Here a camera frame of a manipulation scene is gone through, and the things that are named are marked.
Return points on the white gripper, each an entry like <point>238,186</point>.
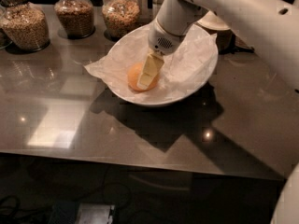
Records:
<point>163,41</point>

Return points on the orange fruit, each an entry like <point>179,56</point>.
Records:
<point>132,78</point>

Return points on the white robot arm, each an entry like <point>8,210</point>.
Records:
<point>270,28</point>

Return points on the white bowl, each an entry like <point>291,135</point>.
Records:
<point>193,75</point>

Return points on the white crumpled paper liner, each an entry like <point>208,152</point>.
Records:
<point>190,62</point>

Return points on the glass jar of mixed cereal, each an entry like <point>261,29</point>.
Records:
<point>120,17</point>

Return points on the stack of upturned paper bowls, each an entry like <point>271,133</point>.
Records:
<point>215,26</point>

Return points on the glass jar of grains middle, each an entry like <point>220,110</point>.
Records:
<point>76,17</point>

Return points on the glass jar of grains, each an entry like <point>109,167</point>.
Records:
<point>76,17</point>
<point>25,25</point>

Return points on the glass jar of grains left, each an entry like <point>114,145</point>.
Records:
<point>25,25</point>

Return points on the glass jar at left edge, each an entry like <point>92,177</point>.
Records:
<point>4,39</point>

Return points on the grey box under table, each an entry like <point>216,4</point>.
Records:
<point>89,213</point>

